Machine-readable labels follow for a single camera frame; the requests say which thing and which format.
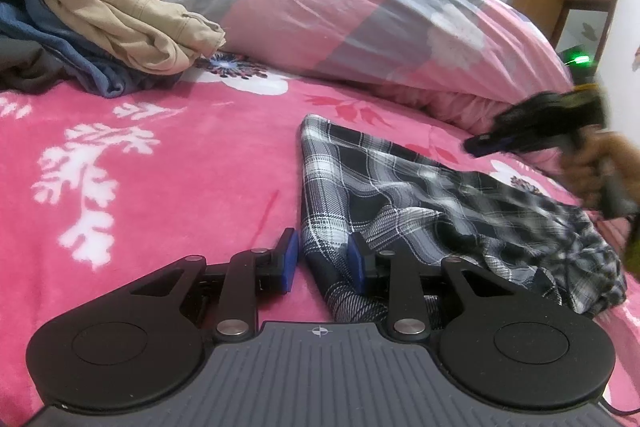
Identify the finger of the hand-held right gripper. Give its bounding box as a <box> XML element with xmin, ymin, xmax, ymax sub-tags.
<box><xmin>462</xmin><ymin>132</ymin><xmax>521</xmax><ymax>158</ymax></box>

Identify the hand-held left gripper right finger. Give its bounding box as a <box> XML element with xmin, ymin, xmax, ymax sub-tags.
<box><xmin>346</xmin><ymin>233</ymin><xmax>518</xmax><ymax>342</ymax></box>

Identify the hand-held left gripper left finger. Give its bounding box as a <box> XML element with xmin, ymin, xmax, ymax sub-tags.
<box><xmin>130</xmin><ymin>228</ymin><xmax>300</xmax><ymax>342</ymax></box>

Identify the black white plaid shirt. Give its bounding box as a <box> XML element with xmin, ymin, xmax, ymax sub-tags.
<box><xmin>299</xmin><ymin>114</ymin><xmax>628</xmax><ymax>323</ymax></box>

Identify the person's right hand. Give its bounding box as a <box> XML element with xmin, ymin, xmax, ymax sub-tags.
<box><xmin>557</xmin><ymin>132</ymin><xmax>640</xmax><ymax>210</ymax></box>

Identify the brown wooden door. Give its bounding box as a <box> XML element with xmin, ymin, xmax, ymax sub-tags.
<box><xmin>507</xmin><ymin>0</ymin><xmax>566</xmax><ymax>50</ymax></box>

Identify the pink floral bed blanket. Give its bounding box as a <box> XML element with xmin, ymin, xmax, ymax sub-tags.
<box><xmin>0</xmin><ymin>52</ymin><xmax>640</xmax><ymax>408</ymax></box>

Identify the beige crumpled garment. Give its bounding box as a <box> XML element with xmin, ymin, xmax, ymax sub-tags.
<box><xmin>32</xmin><ymin>0</ymin><xmax>227</xmax><ymax>75</ymax></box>

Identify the dark grey garment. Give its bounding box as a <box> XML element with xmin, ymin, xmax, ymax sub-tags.
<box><xmin>0</xmin><ymin>34</ymin><xmax>68</xmax><ymax>95</ymax></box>

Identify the blue denim garment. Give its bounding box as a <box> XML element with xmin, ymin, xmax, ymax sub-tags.
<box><xmin>0</xmin><ymin>0</ymin><xmax>181</xmax><ymax>98</ymax></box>

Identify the dark wooden door frame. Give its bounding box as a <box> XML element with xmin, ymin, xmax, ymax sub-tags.
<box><xmin>550</xmin><ymin>0</ymin><xmax>618</xmax><ymax>72</ymax></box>

